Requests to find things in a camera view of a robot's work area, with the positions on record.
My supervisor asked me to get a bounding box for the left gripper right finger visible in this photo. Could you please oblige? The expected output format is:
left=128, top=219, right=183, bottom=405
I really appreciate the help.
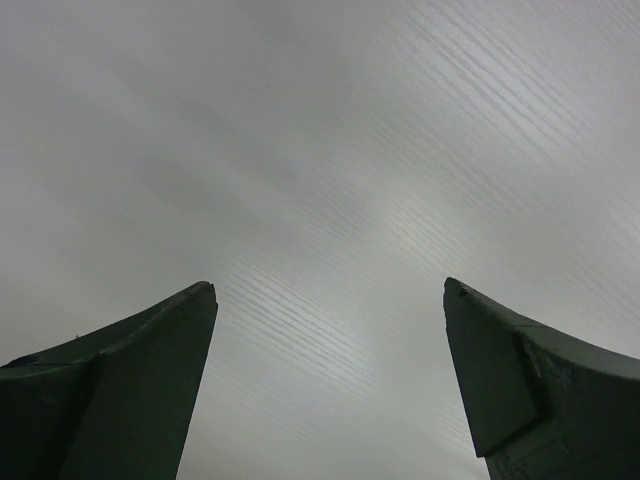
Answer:
left=443, top=277, right=639, bottom=480

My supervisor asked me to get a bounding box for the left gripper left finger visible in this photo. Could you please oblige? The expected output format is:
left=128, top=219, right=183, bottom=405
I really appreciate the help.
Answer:
left=1, top=281, right=218, bottom=479

